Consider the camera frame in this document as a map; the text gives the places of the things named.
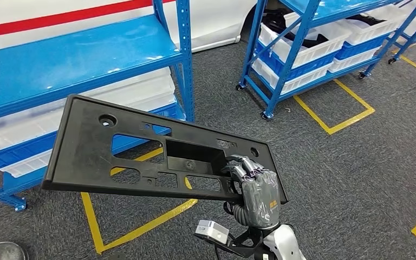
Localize blue wheeled rack with bins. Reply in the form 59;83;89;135
235;0;416;120

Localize blue metal shelf rack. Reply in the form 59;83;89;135
0;0;196;212

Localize large clear plastic bin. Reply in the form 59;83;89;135
0;67;177;159

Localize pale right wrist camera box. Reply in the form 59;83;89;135
194;219;230;245

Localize white bin with black parts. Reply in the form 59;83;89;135
258;12;352;69

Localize red barrier tape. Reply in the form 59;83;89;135
0;0;174;40

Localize white car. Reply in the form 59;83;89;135
0;0;284;55

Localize black plastic panel part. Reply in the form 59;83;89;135
41;94;289;205

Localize black parts in bin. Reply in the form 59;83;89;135
265;10;331;49

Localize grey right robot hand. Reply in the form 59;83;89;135
222;154;282;230

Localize yellow floor tape square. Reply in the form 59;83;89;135
80;147;199;255
293;79;376;135

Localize blue plastic bin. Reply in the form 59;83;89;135
335;34;390;61
256;41;340;81

